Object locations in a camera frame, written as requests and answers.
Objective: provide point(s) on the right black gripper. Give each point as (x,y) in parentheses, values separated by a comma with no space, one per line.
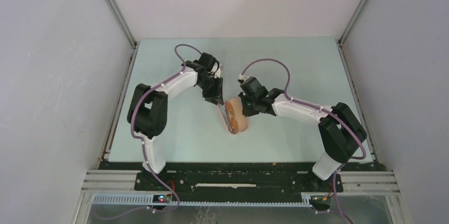
(247,113)

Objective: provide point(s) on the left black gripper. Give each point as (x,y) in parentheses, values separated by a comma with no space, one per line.
(215,97)

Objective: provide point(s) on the pink glasses case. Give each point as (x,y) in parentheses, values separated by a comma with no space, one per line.
(242,120)

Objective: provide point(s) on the orange tinted sunglasses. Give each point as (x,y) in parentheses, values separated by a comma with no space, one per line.
(232,122)

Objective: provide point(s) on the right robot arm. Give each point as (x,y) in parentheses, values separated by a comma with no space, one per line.
(341,132)

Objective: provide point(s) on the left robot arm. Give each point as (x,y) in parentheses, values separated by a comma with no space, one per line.
(148,110)

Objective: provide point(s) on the left controller board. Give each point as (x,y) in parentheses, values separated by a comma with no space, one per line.
(162,198)

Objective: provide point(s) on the controller board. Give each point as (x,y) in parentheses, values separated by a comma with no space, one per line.
(162,198)
(326,200)

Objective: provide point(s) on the right controller board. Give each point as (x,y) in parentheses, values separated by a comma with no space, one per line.
(326,200)

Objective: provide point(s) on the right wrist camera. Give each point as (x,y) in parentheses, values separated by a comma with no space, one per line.
(242,77)

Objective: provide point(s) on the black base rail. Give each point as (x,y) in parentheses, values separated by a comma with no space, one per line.
(255,182)

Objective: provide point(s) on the white cable duct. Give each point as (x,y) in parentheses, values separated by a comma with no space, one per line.
(146,200)

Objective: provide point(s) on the aluminium extrusion rail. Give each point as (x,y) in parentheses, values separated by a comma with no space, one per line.
(369,183)

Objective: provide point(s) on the left aluminium frame post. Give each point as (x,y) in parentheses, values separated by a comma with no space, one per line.
(119,17)

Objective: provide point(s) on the aluminium frame post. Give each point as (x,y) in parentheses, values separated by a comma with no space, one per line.
(352,21)
(119,17)

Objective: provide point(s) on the right aluminium frame post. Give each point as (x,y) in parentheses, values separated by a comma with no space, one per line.
(352,21)

